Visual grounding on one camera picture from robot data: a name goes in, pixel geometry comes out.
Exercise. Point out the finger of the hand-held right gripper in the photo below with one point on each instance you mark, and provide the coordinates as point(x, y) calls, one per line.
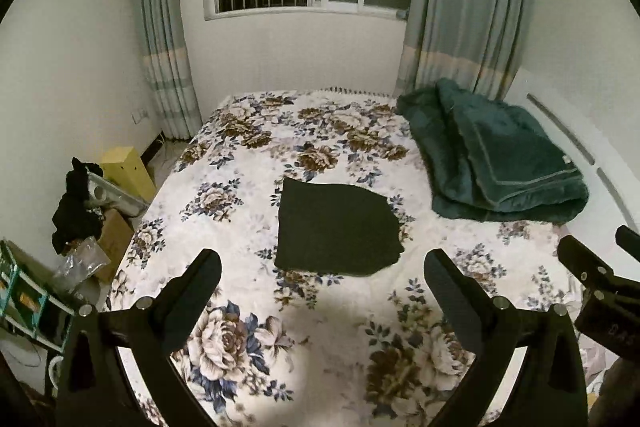
point(629, 241)
point(585, 264)

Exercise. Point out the black cloth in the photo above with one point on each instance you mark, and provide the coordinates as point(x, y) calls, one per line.
point(75, 212)

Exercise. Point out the white wall socket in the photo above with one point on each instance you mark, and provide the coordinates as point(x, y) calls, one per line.
point(140, 115)

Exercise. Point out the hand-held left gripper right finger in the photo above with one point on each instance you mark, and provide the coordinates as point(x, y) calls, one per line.
point(442, 282)

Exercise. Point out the floral bed sheet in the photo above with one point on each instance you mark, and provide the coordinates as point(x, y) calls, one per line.
point(240, 187)

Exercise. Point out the grey metal bracket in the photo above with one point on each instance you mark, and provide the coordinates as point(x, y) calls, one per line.
point(117, 199)

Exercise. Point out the dark green garment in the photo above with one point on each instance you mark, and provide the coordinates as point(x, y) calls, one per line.
point(335, 227)

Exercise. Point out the person's right forearm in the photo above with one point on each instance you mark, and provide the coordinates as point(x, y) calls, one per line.
point(620, 392)

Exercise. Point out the green storage rack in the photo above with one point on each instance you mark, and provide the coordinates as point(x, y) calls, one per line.
point(30, 302)

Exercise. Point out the brown cardboard box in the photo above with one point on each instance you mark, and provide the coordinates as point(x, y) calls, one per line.
point(116, 237)

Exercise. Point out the clear plastic bag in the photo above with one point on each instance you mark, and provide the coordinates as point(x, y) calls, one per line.
point(80, 264)

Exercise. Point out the white headboard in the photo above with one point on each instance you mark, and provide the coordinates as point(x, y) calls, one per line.
point(565, 117)

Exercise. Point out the yellow wooden box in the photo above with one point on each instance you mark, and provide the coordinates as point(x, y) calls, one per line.
point(131, 169)

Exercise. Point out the teal folded blanket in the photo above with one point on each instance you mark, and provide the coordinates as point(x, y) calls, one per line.
point(500, 157)

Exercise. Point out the grey-blue curtain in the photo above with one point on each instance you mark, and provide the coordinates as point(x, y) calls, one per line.
point(165, 32)
point(465, 7)

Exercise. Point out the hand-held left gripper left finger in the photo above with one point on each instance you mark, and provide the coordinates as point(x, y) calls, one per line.
point(200, 277)

